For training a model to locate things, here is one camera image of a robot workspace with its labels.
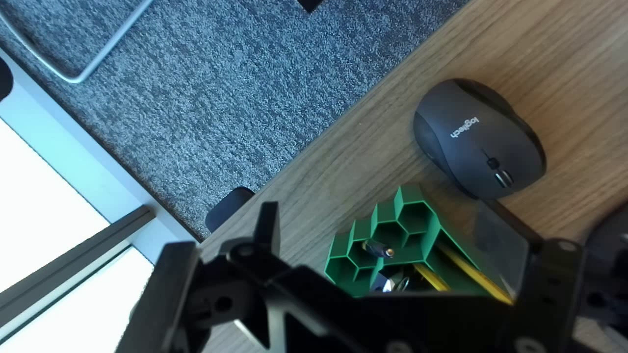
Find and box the grey metal rail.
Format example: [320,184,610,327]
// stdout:
[0,201,159,340]

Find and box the short yellow pencil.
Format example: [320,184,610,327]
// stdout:
[412,262,453,293]

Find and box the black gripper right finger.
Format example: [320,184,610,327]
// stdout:
[471,195,585,353]

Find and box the silver tipped item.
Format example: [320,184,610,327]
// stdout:
[361,238,398,260]
[369,272,412,293]

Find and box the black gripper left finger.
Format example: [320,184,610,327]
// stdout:
[116,238,253,353]

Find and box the dark desk edge bracket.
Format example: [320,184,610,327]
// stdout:
[204,185,257,233]

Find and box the metal floor frame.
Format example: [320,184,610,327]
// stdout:
[0,0,155,85]

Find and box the dark grey computer mouse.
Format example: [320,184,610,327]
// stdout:
[410,76,547,201]

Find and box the long yellow pencil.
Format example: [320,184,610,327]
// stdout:
[436,242,516,307]

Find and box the green honeycomb pen holder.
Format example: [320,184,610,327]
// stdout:
[322,184,518,307]

